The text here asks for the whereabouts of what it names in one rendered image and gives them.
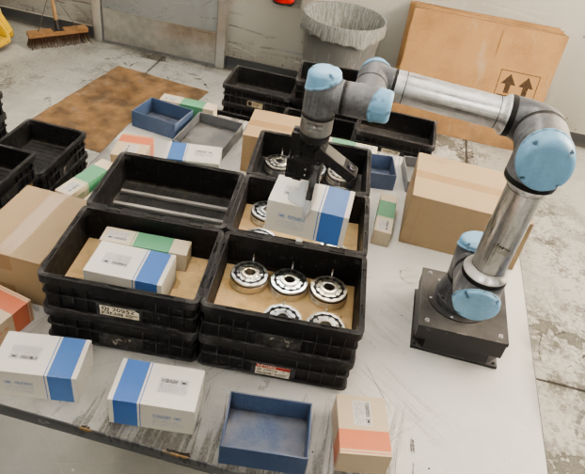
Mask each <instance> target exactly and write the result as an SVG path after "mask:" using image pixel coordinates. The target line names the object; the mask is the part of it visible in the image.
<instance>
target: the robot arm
mask: <svg viewBox="0 0 585 474"><path fill-rule="evenodd" d="M393 103H400V104H404V105H407V106H411V107H415V108H418V109H421V110H425V111H429V112H433V113H436V114H439V115H443V116H447V117H450V118H454V119H460V120H463V121H467V122H471V123H475V124H478V125H481V126H485V127H489V128H492V129H494V130H495V131H496V133H497V134H499V135H502V136H506V137H508V138H510V139H511V140H513V142H514V150H513V152H512V155H511V157H510V159H509V161H508V164H507V165H506V167H505V170H504V173H503V175H504V178H505V180H506V181H507V182H506V184H505V187H504V189H503V191H502V193H501V195H500V198H499V200H498V203H497V205H496V208H495V210H494V211H493V213H492V215H491V218H490V220H489V222H488V224H487V226H486V229H485V231H484V232H482V231H476V230H471V231H467V232H464V233H463V234H462V235H461V236H460V238H459V240H458V241H457V246H456V248H455V251H454V254H453V257H452V260H451V265H450V267H449V270H448V273H447V274H445V275H444V276H443V277H442V278H441V279H440V281H439V282H438V283H437V285H436V287H435V300H436V302H437V304H438V305H439V306H441V307H442V308H443V309H445V310H446V311H447V312H448V313H450V314H453V315H455V316H459V317H464V318H467V319H469V320H474V321H483V320H485V319H486V320H488V319H491V318H493V317H494V316H496V315H497V314H498V312H499V310H500V306H501V301H500V297H501V294H502V292H503V290H504V288H505V286H506V284H507V282H508V280H509V272H508V270H507V268H508V266H509V264H510V262H511V260H512V259H513V257H514V254H515V252H516V250H517V248H518V247H519V245H520V243H521V241H522V239H523V237H524V235H525V233H526V231H527V229H528V227H529V225H530V223H531V221H532V219H533V217H534V216H535V214H536V212H537V210H538V208H539V206H540V204H541V202H542V200H543V198H544V197H546V196H550V195H552V194H554V192H555V191H556V189H557V187H558V186H562V185H564V184H565V183H566V182H567V181H568V180H569V179H570V178H571V176H572V175H573V173H574V170H575V168H576V162H577V152H576V147H575V144H574V142H573V141H572V138H571V135H570V132H569V127H568V123H567V120H566V119H565V117H564V116H563V114H562V113H561V112H560V111H558V110H557V109H556V108H554V107H552V106H550V105H548V104H546V103H541V102H538V101H535V100H533V99H530V98H526V97H523V96H518V95H515V94H509V95H508V96H506V97H504V96H500V95H497V94H493V93H489V92H485V91H482V90H478V89H475V88H471V87H464V86H461V85H457V84H454V83H450V82H446V81H442V80H439V79H435V78H432V77H428V76H424V75H420V74H417V73H413V72H410V71H403V70H399V69H395V68H391V67H390V66H389V64H388V63H387V62H386V61H385V59H383V58H380V57H372V58H370V59H368V60H366V61H365V62H364V63H363V65H362V67H361V68H360V69H359V71H358V73H357V78H356V81H355V82H351V81H347V80H343V79H342V72H341V70H340V69H339V68H338V67H334V66H333V65H330V64H316V65H313V66H312V67H310V69H309V70H308V77H307V81H306V84H305V94H304V100H303V107H302V113H301V119H300V125H299V126H297V125H295V126H294V128H293V130H292V145H291V150H290V152H289V155H288V158H287V164H286V170H285V177H288V178H292V179H293V180H297V181H301V179H302V180H307V181H308V179H309V182H307V181H302V182H301V183H300V185H299V189H298V190H297V191H293V192H290V193H289V194H288V200H289V201H290V202H292V203H294V204H296V205H297V206H299V207H301V208H303V214H302V220H305V219H306V217H307V216H308V215H309V212H310V207H311V203H312V199H313V195H314V191H315V185H316V184H315V183H320V179H321V174H322V170H323V166H324V164H325V165H327V166H328V167H329V168H331V169H332V170H333V171H335V172H336V173H337V174H338V175H340V176H341V177H342V178H343V179H345V180H346V181H347V182H351V181H352V180H353V179H354V178H355V177H356V174H357V171H358V167H357V166H355V165H354V164H353V163H352V162H350V161H349V160H348V159H347V158H345V157H344V156H343V155H342V154H340V153H339V152H338V151H337V150H335V149H334V148H333V147H332V146H330V145H329V144H328V143H327V142H328V141H329V138H330V135H331V133H332V128H333V123H334V117H335V114H338V115H342V116H345V117H350V118H355V119H363V120H366V121H368V122H377V123H383V124H384V123H387V121H388V119H389V115H390V111H391V107H392V104H393ZM287 168H288V169H287ZM307 186H308V191H307ZM306 191H307V193H306Z"/></svg>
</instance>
